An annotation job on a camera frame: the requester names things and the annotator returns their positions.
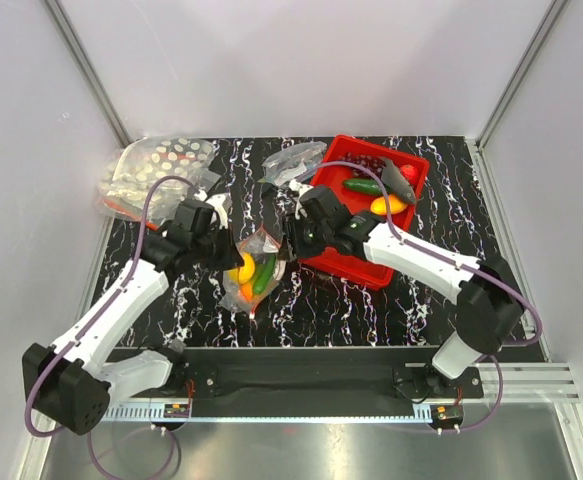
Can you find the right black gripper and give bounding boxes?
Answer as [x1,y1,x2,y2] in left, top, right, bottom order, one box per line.
[277,212,332,262]

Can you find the yellow toy lemon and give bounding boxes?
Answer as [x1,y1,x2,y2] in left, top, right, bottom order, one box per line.
[227,252,257,285]
[370,194,409,216]

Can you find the green toy cucumber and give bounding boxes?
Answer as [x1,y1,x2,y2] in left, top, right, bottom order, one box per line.
[252,255,277,295]
[342,178,383,197]

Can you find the orange zip top bag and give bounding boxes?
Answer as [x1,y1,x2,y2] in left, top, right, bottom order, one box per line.
[219,227,287,318]

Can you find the orange green toy mango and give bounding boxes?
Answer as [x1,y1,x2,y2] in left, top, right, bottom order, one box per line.
[240,282,256,302]

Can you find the red toy apple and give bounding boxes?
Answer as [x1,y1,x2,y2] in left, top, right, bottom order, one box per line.
[400,165,420,187]

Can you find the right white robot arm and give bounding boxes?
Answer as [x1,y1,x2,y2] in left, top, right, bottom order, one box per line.
[284,180,525,397]

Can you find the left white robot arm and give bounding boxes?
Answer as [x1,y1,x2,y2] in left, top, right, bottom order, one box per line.
[22,194,242,437]

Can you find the clear bag with contents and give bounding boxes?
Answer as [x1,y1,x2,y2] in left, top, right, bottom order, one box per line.
[260,141,327,187]

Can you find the stack of zip bags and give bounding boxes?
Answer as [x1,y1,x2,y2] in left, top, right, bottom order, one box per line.
[98,136,220,230]

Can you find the red plastic tray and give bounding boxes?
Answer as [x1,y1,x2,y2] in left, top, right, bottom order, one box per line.
[295,134,433,291]

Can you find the purple toy grapes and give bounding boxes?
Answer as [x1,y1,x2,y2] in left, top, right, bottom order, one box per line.
[346,155,385,177]

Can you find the grey toy fish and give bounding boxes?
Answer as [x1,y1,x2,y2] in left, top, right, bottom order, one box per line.
[380,157,417,205]

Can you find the left connector board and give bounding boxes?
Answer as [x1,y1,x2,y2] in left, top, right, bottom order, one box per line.
[164,403,191,419]

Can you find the connector board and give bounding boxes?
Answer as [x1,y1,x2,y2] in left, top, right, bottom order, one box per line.
[434,405,464,422]
[164,403,191,419]

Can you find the right connector board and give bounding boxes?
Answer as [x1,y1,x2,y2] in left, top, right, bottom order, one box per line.
[434,405,464,422]

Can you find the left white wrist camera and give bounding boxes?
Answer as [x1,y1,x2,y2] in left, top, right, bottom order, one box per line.
[205,193,232,229]

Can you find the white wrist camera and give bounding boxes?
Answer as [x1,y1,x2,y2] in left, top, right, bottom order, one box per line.
[288,179,313,198]
[205,193,232,229]

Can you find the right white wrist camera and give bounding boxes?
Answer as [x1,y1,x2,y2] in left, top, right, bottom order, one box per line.
[288,179,313,198]

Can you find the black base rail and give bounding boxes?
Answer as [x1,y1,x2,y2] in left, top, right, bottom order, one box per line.
[130,344,485,419]

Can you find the aluminium slotted rail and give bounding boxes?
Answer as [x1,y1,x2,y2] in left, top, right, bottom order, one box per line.
[102,402,191,423]

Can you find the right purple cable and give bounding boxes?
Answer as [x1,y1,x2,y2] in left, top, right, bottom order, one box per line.
[303,160,545,434]

